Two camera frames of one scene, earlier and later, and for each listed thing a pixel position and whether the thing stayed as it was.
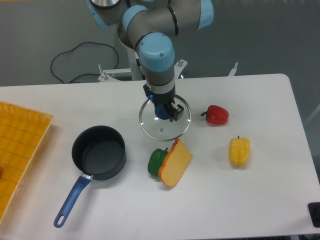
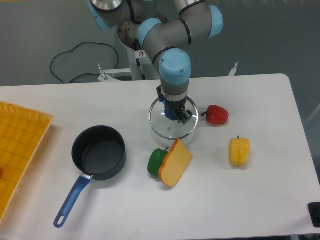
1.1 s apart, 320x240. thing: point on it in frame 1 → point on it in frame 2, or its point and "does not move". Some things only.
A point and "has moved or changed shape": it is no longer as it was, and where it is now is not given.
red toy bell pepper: x=216 y=115 does not move
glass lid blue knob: x=160 y=130 has moved or changed shape
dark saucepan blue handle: x=98 y=152 does not move
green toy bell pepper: x=155 y=161 does not move
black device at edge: x=314 y=209 does not move
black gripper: x=166 y=99 → x=178 y=106
